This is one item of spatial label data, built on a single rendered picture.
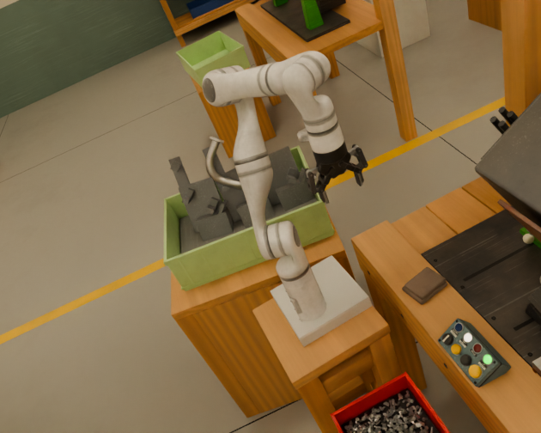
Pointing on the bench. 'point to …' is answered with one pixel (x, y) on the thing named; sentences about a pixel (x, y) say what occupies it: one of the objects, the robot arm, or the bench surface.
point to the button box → (498, 366)
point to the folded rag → (424, 285)
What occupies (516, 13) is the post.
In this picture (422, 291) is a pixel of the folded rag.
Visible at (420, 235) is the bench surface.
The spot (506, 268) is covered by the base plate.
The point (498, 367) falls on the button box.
